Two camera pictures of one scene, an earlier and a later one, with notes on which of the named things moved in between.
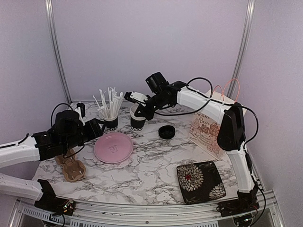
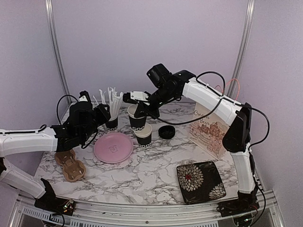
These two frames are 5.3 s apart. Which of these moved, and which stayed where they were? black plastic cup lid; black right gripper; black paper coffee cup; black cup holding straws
Moved: black right gripper
Stayed: black paper coffee cup; black cup holding straws; black plastic cup lid
